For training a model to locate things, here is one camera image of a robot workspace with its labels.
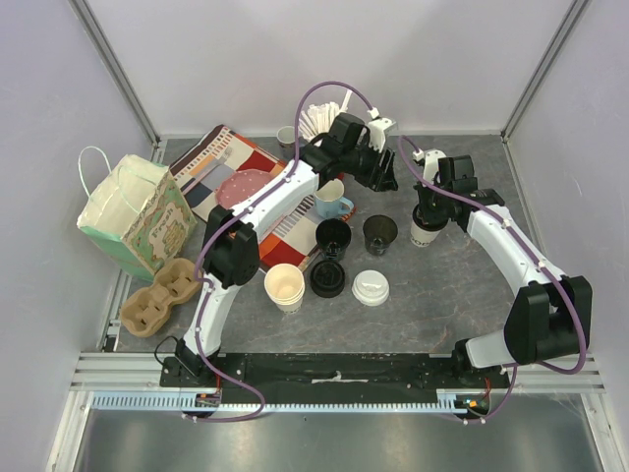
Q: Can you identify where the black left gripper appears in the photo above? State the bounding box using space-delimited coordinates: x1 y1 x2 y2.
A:
342 139 398 195

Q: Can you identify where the black plastic cup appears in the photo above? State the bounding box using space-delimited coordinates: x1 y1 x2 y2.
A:
363 214 398 256

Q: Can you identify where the black coffee cup lid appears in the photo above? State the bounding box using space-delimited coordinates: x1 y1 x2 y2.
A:
412 205 448 232

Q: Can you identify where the white paper coffee cup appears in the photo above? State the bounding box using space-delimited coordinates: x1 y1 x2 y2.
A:
410 220 444 248

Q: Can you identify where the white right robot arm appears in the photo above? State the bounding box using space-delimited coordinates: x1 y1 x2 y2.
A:
413 149 593 387

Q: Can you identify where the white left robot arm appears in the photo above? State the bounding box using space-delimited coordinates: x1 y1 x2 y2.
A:
175 113 398 386

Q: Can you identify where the light blue ceramic mug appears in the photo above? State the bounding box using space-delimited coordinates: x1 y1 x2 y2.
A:
314 179 355 219

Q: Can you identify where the stack of black cups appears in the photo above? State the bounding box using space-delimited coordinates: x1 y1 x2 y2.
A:
315 218 352 262

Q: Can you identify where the bundle of white straws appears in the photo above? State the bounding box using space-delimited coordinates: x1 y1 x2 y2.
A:
298 89 353 142

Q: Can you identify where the stack of white lids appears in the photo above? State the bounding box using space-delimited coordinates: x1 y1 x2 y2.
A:
352 269 389 307

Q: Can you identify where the grey ceramic mug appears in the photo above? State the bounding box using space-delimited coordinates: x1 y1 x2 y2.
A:
276 125 296 158

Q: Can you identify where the stack of white paper cups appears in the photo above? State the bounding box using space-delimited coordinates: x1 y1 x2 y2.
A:
264 264 306 314

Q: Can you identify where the pink polka dot plate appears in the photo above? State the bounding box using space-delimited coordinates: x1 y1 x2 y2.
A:
215 169 273 208

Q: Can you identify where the colourful patchwork placemat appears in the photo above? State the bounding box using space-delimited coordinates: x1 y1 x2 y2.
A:
168 124 358 273

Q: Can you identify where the cardboard cup carrier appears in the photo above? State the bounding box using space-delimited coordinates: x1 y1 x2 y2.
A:
120 258 201 338

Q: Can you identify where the green patterned paper bag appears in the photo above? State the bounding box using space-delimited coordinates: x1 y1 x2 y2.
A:
77 154 198 280

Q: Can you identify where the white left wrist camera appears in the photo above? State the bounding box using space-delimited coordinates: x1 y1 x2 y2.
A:
368 117 397 152

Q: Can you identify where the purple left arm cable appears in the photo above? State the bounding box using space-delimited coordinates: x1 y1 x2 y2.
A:
194 81 379 425

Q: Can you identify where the pink handled fork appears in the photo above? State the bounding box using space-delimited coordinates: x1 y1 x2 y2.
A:
189 147 232 188

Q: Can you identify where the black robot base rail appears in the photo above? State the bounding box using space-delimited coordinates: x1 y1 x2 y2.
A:
159 351 512 394

